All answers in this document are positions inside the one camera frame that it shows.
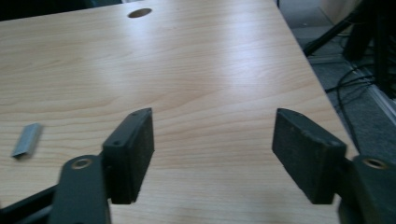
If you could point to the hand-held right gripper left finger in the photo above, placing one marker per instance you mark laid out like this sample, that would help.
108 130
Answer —
129 155

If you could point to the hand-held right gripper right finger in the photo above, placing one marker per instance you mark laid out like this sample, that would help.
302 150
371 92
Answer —
306 155

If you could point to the silver staple strip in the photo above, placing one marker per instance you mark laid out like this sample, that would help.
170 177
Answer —
27 140

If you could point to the black metal stand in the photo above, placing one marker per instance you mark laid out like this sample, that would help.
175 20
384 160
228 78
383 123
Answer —
327 35

